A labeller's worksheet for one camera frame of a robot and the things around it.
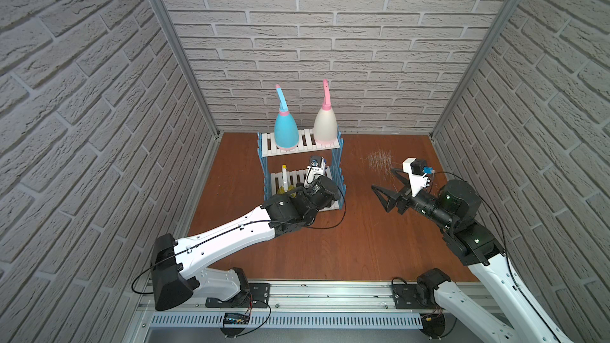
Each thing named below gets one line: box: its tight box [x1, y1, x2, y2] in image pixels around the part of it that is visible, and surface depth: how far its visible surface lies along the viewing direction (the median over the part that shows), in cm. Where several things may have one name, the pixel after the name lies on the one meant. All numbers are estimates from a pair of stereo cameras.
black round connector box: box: [419, 312, 446, 339], surface depth 72 cm
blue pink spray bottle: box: [274, 84, 300, 151], surface depth 73 cm
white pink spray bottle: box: [312, 78, 338, 145], surface depth 75 cm
